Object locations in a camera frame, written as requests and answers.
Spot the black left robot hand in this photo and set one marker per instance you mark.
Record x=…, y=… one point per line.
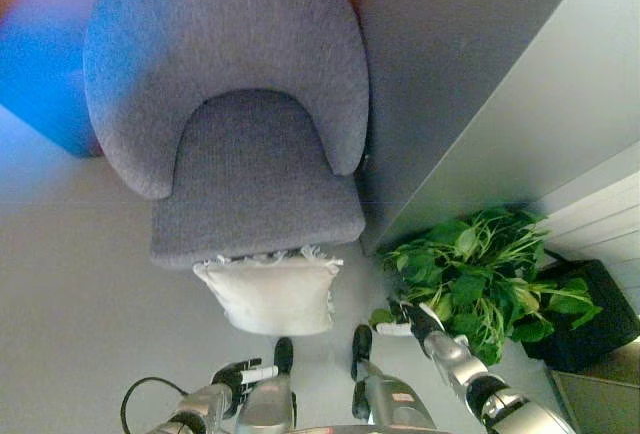
x=231, y=375

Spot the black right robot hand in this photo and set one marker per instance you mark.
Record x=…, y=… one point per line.
x=407, y=321

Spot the white fringed pillow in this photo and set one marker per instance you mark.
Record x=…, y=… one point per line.
x=272, y=294

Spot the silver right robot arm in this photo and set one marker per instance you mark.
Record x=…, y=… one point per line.
x=480, y=379

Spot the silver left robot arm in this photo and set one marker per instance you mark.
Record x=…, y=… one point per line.
x=197, y=411

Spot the grey fabric armchair sofa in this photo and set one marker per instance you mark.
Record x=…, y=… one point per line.
x=225, y=79

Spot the green leafy potted plant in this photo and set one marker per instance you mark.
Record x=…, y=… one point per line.
x=475, y=274

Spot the black square plant pot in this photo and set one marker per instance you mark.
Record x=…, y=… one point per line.
x=590, y=324

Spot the blue box furniture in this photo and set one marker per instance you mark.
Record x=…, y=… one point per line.
x=40, y=69

